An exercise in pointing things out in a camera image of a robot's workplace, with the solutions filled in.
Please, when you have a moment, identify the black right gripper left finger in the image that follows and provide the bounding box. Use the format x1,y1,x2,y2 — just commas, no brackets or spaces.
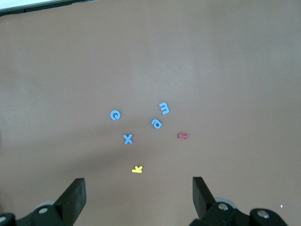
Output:
0,178,87,226

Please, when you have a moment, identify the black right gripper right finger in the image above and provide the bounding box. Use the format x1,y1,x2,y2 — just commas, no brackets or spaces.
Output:
189,176,290,226

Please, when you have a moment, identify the blue foam letter x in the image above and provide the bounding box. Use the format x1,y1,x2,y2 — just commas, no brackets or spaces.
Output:
122,133,134,145

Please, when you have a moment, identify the blue foam letter a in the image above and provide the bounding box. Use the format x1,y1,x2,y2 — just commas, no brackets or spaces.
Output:
150,119,164,129

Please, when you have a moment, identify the blue foam letter c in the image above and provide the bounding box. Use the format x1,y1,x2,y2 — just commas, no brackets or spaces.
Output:
110,109,122,121

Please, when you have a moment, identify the blue foam letter m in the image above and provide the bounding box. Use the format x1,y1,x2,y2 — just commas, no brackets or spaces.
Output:
158,102,171,115

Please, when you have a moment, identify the brown table cover sheet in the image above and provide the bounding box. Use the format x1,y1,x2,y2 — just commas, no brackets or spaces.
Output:
0,0,301,226

